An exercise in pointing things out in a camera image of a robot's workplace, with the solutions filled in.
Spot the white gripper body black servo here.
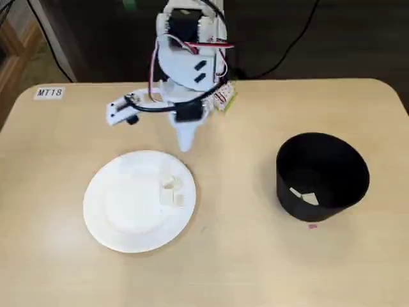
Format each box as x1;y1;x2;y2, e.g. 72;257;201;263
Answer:
168;94;214;129

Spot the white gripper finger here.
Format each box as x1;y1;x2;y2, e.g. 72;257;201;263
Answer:
174;123;199;154

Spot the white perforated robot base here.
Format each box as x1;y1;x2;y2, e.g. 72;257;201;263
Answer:
207;81;236;111

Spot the white paper plate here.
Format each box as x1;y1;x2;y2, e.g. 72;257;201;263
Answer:
82;150;197;254

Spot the white MT18 label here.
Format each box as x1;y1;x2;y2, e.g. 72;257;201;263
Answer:
33;86;65;100

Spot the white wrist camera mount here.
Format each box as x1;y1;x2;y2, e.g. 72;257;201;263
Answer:
106;92;141;127

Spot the red servo wire bundle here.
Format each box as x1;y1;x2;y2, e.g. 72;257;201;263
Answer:
183;40;236;54

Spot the black power cable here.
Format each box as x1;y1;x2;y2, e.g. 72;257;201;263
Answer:
229;0;320;79

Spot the grey metal post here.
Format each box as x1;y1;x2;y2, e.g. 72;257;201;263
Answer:
30;0;79;83

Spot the wooden shelf frame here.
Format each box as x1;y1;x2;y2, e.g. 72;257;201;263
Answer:
0;0;44;129

